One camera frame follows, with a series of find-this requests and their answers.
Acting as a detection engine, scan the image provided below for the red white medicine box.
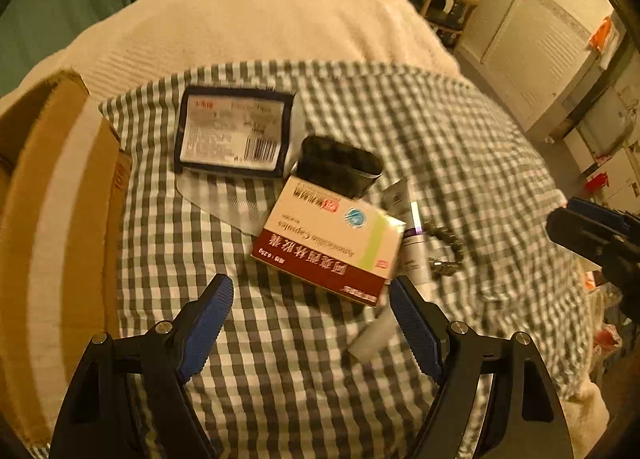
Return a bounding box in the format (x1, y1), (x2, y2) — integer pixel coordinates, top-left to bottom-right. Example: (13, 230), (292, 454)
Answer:
(251, 175), (407, 309)

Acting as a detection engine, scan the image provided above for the dark bead bracelet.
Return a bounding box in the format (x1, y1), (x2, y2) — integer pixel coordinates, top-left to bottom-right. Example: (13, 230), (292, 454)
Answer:
(422, 224), (463, 276)

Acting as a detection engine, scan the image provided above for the grey tube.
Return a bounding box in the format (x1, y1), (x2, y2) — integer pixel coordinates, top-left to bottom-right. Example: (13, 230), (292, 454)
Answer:
(382, 178), (412, 220)

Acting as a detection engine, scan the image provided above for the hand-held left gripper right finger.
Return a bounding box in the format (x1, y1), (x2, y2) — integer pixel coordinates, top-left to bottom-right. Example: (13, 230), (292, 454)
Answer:
(390, 275), (573, 459)

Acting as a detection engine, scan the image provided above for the cream textured blanket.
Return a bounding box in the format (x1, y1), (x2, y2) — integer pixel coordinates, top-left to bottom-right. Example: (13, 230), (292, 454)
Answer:
(0, 0), (613, 459)

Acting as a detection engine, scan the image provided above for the clear plastic bag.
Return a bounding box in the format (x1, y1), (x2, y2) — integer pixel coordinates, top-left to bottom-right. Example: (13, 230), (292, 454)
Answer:
(175, 89), (308, 237)

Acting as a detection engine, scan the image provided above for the purple white tube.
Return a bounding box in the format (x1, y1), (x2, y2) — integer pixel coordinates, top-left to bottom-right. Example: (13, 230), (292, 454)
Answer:
(400, 202), (433, 290)

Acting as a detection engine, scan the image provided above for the white cylindrical bottle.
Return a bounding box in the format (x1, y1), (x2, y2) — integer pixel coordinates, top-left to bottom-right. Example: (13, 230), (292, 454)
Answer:
(348, 309), (397, 362)

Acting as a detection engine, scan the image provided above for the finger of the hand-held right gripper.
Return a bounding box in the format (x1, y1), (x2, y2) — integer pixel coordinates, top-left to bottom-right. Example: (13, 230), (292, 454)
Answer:
(570, 198), (640, 240)
(546, 209), (608, 260)

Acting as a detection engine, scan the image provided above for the white louvered wardrobe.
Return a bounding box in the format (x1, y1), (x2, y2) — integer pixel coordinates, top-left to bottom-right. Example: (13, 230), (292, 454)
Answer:
(452, 0), (626, 135)

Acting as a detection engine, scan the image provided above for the orange white bag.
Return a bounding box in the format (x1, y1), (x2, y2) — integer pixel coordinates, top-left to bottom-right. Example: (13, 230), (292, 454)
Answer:
(587, 16), (615, 52)

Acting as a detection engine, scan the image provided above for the brown cardboard box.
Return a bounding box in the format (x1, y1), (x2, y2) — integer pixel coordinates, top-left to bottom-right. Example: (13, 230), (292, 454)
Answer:
(0, 69), (133, 445)

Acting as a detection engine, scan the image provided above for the black case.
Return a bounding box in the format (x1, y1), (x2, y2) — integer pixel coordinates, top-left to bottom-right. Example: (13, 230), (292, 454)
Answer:
(296, 135), (383, 199)

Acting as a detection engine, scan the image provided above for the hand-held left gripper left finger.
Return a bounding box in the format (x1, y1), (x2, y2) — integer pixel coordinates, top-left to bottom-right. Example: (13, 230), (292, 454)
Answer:
(52, 273), (235, 459)

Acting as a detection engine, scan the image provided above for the dark blue labelled packet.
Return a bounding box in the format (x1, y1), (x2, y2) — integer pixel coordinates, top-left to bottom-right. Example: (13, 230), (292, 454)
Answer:
(173, 85), (297, 175)

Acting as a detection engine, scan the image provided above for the grey white checked cloth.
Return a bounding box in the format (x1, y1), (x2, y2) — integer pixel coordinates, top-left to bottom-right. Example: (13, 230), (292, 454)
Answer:
(30, 62), (601, 459)

